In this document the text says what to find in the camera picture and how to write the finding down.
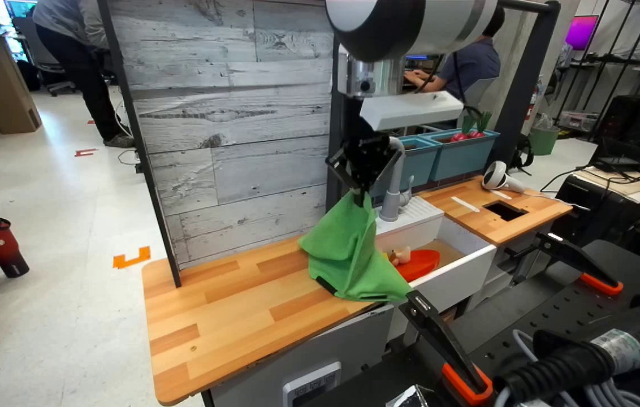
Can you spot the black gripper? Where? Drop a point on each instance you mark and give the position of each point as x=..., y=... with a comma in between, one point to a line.
x=366, y=161

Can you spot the green towel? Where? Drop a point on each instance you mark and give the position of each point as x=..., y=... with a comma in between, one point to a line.
x=345, y=256

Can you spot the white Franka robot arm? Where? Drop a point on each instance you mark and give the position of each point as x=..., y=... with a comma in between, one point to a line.
x=423, y=24

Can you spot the grey faucet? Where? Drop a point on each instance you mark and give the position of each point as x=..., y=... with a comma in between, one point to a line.
x=392, y=200

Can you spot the teal plastic bin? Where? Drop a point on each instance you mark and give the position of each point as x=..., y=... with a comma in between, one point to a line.
x=464, y=154
x=419, y=161

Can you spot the red bowl with toys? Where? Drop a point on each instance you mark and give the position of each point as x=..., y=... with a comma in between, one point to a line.
x=419, y=264

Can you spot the white strip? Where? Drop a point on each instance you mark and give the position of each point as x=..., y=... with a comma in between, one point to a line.
x=466, y=205

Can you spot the white sink basin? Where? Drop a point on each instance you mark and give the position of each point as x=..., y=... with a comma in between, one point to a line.
x=462, y=261

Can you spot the grey wood plank panel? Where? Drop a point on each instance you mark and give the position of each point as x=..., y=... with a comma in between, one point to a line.
x=236, y=128

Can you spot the person in blue shirt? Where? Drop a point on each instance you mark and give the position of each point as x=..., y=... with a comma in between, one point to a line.
x=466, y=69

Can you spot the grey cabinet drawer front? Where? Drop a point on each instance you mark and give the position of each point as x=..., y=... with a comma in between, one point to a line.
x=305, y=363

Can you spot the green bucket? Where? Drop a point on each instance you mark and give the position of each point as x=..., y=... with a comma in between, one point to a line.
x=544, y=139

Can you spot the black perforated breadboard plate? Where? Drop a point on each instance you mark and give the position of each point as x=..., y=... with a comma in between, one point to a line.
x=560, y=317

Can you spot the purple lamp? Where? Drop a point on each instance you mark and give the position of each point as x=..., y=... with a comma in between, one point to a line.
x=583, y=33

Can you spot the person in grey shirt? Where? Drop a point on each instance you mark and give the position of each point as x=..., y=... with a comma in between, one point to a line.
x=79, y=60

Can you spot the red black handheld vacuum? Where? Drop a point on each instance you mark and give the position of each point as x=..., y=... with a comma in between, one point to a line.
x=3, y=249

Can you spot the black frame post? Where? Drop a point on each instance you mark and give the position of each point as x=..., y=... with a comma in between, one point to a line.
x=138, y=149
x=523, y=82

